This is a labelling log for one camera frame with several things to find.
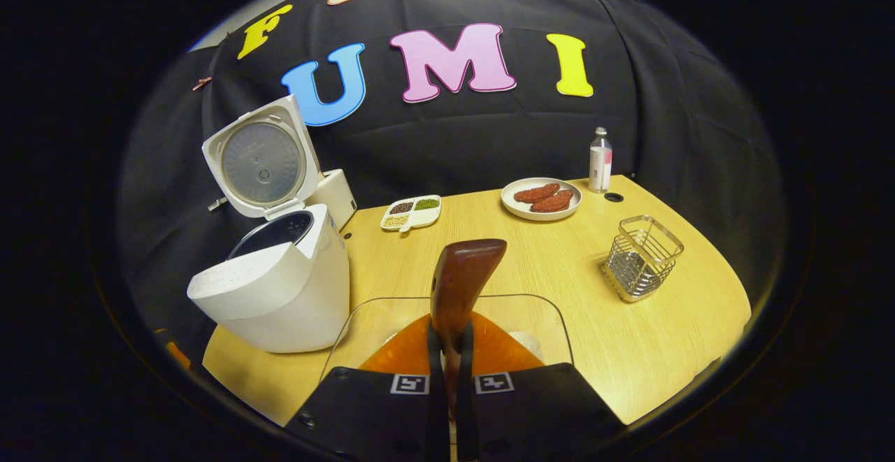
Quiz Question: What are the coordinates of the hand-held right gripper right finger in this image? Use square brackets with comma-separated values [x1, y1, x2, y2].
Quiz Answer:
[458, 312, 627, 462]

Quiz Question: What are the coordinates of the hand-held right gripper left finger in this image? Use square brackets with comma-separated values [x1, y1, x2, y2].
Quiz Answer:
[283, 312, 452, 462]

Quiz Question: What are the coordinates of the white rice cooker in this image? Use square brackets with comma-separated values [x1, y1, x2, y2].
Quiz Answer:
[187, 94, 350, 354]

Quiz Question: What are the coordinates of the brown wooden spoon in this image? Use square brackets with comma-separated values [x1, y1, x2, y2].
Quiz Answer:
[430, 238, 508, 421]

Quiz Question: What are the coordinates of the metal wire chopstick holder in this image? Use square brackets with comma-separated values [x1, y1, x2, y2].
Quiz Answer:
[603, 215, 685, 303]

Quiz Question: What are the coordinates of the white divided dish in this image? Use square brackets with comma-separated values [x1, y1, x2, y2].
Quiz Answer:
[380, 195, 443, 233]

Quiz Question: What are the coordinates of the white round plate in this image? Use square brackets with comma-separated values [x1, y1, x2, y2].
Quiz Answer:
[501, 178, 583, 222]

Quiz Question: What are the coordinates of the white toaster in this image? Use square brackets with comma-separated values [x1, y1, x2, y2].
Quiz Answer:
[308, 168, 357, 232]

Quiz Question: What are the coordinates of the red-brown sausage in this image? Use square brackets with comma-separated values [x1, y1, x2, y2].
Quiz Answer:
[530, 190, 574, 213]
[513, 183, 561, 203]

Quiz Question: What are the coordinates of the clear bottle with pink label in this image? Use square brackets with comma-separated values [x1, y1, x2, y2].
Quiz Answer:
[588, 127, 613, 194]

